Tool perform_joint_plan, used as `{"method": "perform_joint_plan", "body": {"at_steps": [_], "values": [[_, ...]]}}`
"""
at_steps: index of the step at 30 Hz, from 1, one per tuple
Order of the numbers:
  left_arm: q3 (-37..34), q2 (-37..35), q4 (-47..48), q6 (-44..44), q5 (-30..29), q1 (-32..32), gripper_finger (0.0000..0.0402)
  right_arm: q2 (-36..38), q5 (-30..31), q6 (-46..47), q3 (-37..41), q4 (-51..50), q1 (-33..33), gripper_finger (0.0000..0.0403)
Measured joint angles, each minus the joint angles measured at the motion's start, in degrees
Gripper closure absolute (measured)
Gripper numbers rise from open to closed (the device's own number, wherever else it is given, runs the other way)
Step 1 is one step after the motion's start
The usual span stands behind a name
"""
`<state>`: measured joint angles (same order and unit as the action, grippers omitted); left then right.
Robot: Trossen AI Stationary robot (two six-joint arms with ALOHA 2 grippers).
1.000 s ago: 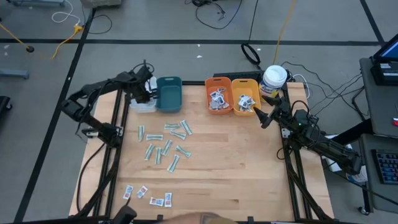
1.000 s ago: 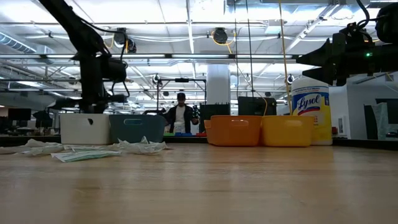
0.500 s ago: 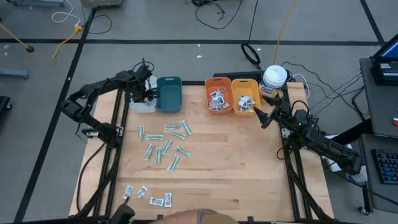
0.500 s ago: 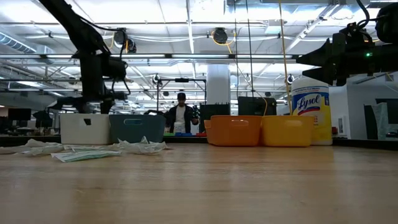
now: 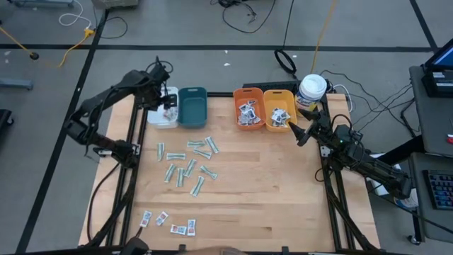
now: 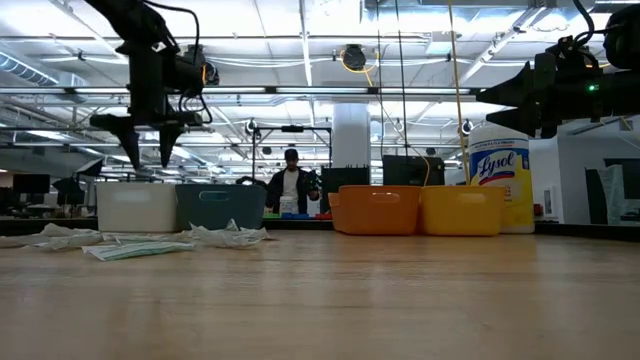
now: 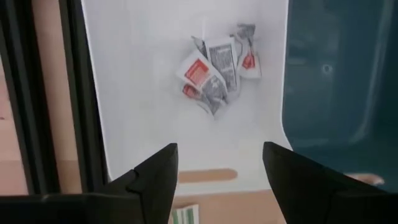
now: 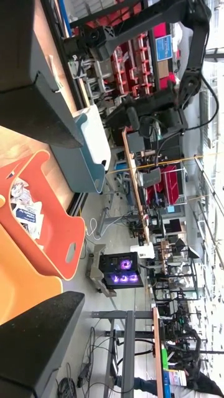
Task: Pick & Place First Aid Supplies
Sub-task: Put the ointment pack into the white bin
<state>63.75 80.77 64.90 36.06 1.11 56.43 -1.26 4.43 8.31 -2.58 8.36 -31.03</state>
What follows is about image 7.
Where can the white paper packet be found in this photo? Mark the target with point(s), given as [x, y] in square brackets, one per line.
[222, 60]

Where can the pale green packet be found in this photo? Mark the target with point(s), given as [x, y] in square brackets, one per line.
[186, 216]

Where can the teal plastic bin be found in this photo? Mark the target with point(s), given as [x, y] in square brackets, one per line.
[342, 93]

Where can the white plastic bin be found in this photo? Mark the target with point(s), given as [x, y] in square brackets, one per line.
[140, 93]

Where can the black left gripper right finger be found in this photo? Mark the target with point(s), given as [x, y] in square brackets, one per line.
[311, 193]

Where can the white packet red print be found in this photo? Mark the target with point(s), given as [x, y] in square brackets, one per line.
[197, 73]
[190, 91]
[248, 62]

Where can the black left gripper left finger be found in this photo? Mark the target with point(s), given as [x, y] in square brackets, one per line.
[140, 193]

